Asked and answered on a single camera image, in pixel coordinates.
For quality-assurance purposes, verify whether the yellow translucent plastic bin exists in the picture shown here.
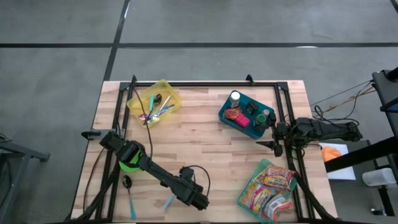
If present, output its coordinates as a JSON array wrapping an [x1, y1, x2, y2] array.
[[126, 79, 183, 129]]

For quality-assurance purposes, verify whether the green translucent plastic bin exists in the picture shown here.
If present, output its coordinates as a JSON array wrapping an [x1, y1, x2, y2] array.
[[236, 158, 299, 223]]

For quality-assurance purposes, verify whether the black arm base knob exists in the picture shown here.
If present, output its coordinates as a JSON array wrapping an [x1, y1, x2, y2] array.
[[81, 130, 103, 141]]

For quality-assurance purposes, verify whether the orange object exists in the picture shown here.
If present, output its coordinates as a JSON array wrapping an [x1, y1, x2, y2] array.
[[321, 146, 343, 162]]

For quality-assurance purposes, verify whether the orange and brown snack packet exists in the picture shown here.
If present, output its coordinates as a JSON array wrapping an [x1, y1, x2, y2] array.
[[223, 107, 244, 121]]

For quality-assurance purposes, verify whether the grey metal table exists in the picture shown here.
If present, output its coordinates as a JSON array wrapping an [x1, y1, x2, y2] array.
[[0, 133, 50, 223]]

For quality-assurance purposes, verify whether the white paper sheet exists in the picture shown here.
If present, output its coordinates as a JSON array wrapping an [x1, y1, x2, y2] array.
[[319, 142, 357, 181]]

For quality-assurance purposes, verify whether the brown cable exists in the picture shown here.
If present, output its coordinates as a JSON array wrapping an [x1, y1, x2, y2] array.
[[83, 147, 106, 214]]

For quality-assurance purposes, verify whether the green plastic bowl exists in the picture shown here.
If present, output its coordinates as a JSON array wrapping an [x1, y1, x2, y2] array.
[[118, 146, 144, 173]]

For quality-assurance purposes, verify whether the green box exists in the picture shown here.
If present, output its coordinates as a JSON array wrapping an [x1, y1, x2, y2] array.
[[246, 101, 259, 115]]

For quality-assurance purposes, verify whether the black right arm base cable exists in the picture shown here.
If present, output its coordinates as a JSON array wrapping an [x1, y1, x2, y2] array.
[[310, 80, 374, 125]]

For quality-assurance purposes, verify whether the green-lid spice jar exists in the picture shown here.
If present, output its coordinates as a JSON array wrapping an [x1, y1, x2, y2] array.
[[255, 113, 267, 128]]

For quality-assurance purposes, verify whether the yellow cable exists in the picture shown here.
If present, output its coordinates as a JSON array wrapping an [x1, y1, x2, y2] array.
[[323, 88, 376, 113]]

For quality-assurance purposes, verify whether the yellow snack packet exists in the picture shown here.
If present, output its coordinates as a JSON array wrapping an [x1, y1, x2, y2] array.
[[254, 169, 269, 187]]

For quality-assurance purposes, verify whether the blue plastic bin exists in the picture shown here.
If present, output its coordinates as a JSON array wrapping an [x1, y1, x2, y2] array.
[[218, 90, 277, 140]]

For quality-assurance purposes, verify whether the red ramen noodle packet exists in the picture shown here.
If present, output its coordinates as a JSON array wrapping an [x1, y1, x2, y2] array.
[[264, 164, 296, 191]]

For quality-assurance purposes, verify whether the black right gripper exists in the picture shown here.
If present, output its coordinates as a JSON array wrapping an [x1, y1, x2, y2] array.
[[256, 111, 289, 159]]

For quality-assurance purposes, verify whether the pink and blue ramen packet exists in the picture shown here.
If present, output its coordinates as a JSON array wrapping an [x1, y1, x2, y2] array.
[[241, 183, 276, 215]]

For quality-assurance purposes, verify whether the spoon with purple handle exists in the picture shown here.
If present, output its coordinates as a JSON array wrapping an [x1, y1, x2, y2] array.
[[152, 105, 176, 119]]

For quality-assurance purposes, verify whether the spoon with light blue handle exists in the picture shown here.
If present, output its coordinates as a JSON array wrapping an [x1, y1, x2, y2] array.
[[162, 193, 175, 212]]

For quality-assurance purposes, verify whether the black equipment stand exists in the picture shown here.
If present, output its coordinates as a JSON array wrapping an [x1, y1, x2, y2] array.
[[325, 67, 398, 217]]

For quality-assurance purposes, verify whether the black metal table frame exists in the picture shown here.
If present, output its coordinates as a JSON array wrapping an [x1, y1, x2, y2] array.
[[63, 74, 340, 223]]

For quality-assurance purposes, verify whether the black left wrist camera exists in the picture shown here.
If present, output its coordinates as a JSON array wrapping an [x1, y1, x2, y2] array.
[[179, 167, 196, 182]]

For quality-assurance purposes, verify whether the white round lid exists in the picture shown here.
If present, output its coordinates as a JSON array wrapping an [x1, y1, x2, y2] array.
[[229, 91, 241, 109]]

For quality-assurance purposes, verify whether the black-bowl spoon teal handle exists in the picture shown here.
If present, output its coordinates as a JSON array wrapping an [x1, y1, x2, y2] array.
[[122, 174, 137, 220]]

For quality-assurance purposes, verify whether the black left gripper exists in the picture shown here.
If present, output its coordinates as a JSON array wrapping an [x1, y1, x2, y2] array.
[[174, 179, 210, 212]]

